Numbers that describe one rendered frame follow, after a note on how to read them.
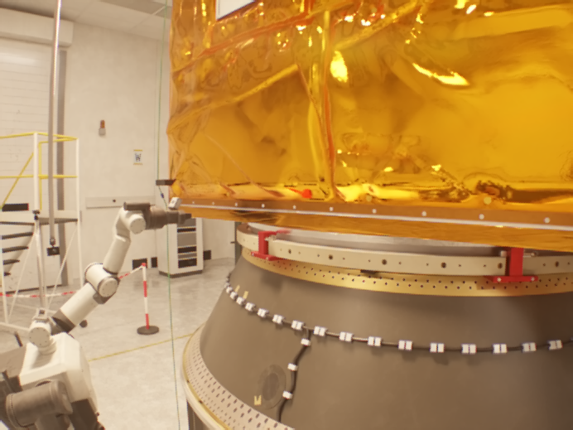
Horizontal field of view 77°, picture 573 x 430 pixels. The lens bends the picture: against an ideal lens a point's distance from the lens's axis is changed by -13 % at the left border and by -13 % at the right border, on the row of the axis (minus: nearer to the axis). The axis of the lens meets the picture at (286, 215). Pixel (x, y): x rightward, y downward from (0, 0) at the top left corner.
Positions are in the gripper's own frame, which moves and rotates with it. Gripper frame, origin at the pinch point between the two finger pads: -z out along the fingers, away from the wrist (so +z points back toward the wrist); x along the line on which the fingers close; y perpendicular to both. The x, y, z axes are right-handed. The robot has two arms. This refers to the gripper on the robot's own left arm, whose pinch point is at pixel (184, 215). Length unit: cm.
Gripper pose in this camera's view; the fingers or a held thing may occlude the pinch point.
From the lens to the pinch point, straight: 165.7
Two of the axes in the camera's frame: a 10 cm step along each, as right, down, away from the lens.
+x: 7.1, 0.5, -7.1
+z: -7.1, 0.5, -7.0
